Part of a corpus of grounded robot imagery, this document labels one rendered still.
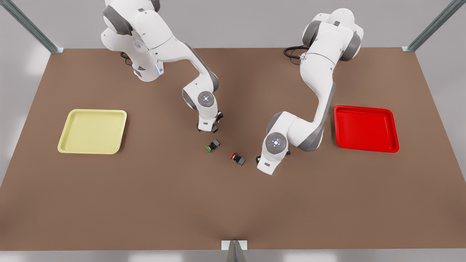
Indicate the pale yellow tray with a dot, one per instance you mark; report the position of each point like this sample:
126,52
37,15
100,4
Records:
92,131

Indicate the green push-button switch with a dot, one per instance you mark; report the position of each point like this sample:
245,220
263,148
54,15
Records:
212,146

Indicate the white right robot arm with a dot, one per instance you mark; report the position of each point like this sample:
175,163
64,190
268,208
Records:
160,40

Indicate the silver frame post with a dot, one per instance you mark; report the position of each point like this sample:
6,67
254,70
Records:
31,26
234,251
431,26

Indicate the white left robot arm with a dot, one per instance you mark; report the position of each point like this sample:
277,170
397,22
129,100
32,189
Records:
320,72

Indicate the red tray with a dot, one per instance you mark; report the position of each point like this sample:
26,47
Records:
365,128

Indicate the red push-button switch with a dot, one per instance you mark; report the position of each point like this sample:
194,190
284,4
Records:
237,158

